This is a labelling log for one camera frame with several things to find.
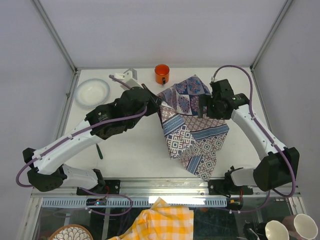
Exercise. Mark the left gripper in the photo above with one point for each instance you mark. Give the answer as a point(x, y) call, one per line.
point(155, 102)

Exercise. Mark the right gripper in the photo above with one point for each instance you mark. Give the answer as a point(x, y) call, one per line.
point(205, 100)

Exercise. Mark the patterned placemat cloth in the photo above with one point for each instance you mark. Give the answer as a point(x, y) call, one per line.
point(192, 140)

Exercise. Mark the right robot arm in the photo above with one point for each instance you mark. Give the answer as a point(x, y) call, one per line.
point(278, 164)

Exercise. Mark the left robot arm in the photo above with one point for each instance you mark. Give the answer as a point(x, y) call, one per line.
point(48, 170)

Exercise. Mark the orange mug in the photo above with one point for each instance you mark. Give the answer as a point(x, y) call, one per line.
point(162, 73)

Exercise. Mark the white blue-rimmed bowl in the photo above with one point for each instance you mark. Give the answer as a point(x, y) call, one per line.
point(92, 93)

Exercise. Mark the yellow checkered cloth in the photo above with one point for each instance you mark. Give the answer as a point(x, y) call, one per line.
point(161, 221)

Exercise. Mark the brown white cup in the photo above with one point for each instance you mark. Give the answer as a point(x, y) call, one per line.
point(301, 226)

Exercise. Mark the patterned brown plate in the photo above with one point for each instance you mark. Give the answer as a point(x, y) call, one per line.
point(71, 232)

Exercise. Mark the gold fork green handle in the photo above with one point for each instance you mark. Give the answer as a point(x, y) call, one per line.
point(99, 152)

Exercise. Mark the aluminium mounting rail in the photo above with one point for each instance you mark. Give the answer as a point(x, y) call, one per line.
point(144, 187)

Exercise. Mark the white cable duct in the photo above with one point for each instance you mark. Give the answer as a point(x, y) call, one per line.
point(138, 202)

